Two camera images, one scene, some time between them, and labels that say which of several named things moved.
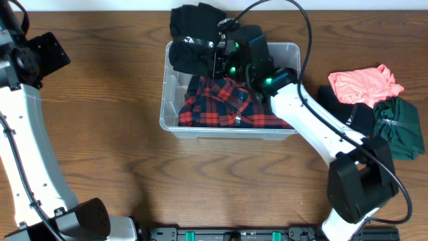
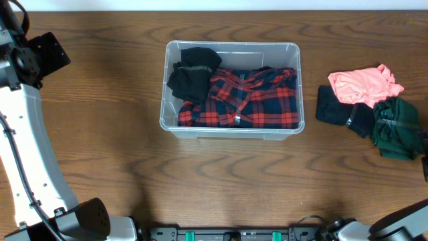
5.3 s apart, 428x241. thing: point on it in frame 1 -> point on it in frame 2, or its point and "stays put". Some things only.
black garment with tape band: [195, 33] -> [190, 78]
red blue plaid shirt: [220, 102] stays put
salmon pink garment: [365, 86] stays put
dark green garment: [397, 119] stays put
